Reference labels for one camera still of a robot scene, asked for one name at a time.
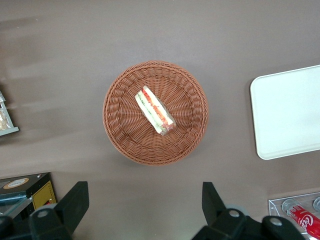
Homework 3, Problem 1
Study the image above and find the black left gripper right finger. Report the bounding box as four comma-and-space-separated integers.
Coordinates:
191, 181, 307, 240

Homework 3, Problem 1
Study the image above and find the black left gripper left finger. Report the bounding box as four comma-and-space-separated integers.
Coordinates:
0, 181, 90, 240

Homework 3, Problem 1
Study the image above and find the triangle sandwich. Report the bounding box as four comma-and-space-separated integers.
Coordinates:
134, 85, 176, 137

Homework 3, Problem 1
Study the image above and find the brown round wicker basket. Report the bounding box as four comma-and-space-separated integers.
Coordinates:
102, 59, 210, 166

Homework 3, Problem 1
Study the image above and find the grey snack display tray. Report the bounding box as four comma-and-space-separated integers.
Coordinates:
0, 84, 20, 138

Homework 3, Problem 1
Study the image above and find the cream plastic tray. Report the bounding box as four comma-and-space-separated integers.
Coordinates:
249, 64, 320, 161

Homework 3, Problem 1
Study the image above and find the black food warmer machine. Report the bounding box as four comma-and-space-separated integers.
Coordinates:
0, 172, 58, 222

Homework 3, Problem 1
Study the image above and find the clear acrylic bottle rack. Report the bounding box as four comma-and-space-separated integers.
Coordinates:
268, 191, 320, 240

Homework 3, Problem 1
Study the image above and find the clear cracker snack pack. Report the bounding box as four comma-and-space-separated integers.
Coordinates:
0, 108, 13, 131

